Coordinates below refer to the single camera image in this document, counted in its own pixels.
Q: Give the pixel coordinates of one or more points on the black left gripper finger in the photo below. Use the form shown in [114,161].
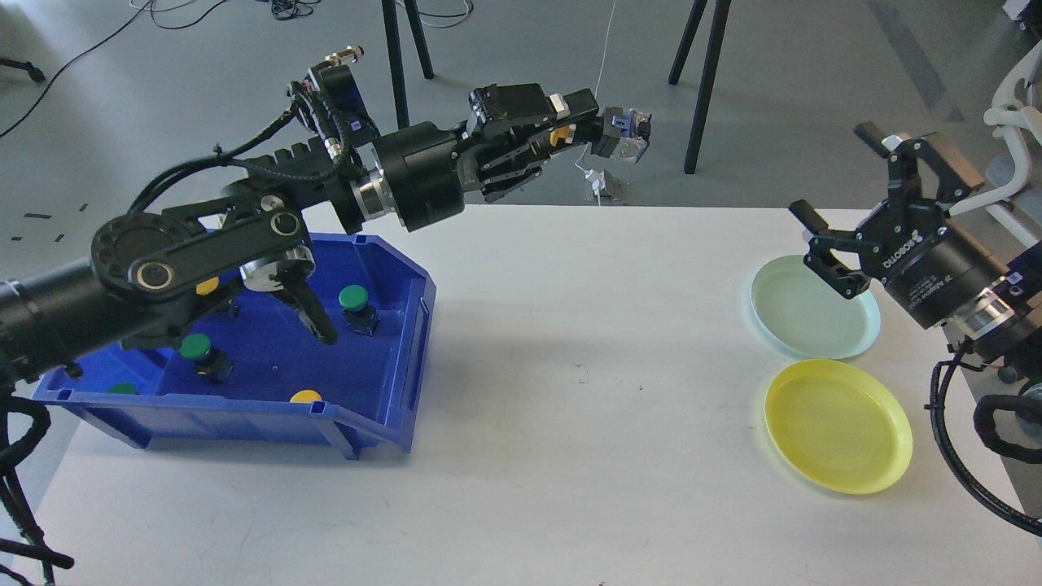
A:
[604,136]
[578,107]

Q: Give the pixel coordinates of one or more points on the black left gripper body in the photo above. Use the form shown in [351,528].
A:
[423,172]

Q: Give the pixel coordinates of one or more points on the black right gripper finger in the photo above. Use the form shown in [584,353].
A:
[882,144]
[823,242]

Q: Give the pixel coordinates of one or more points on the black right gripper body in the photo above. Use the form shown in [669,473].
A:
[929,266]

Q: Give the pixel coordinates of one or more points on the yellow button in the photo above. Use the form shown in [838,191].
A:
[637,143]
[306,396]
[207,287]

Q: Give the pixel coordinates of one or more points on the green button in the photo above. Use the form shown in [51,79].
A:
[360,315]
[209,362]
[123,389]

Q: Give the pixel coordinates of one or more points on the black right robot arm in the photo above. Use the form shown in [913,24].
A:
[1015,346]

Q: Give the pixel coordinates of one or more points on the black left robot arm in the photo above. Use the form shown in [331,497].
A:
[205,230]

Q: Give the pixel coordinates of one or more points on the light green plate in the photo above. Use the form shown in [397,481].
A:
[795,310]

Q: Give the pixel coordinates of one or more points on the yellow plate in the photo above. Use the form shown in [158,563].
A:
[838,427]

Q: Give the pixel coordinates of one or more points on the yellow button back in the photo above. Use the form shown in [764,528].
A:
[207,287]

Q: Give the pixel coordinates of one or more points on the yellow button front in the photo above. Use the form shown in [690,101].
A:
[306,396]

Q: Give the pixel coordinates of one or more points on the white office chair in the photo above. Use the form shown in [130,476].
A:
[1014,115]

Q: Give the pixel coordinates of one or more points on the right black tripod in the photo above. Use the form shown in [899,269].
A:
[706,85]

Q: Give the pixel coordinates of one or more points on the blue plastic bin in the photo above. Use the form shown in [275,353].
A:
[370,385]

